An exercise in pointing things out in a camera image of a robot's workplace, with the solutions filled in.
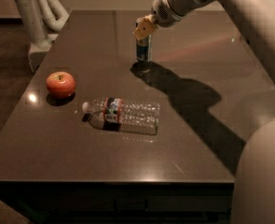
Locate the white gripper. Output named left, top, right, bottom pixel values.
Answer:
left=133, top=0, right=213, bottom=41

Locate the red apple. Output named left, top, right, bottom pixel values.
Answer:
left=46, top=72, right=76, bottom=99

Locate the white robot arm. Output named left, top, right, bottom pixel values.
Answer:
left=134, top=0, right=275, bottom=224

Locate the clear plastic water bottle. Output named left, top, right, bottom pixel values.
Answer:
left=82, top=97, right=160, bottom=135

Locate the silver blue Red Bull can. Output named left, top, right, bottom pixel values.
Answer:
left=136, top=35, right=152, bottom=62

